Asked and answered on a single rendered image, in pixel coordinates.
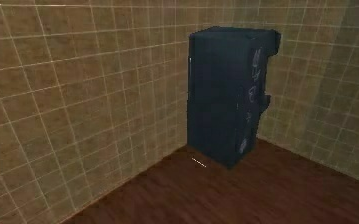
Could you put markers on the dark blue fridge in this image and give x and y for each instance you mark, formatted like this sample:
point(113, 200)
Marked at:
point(220, 96)

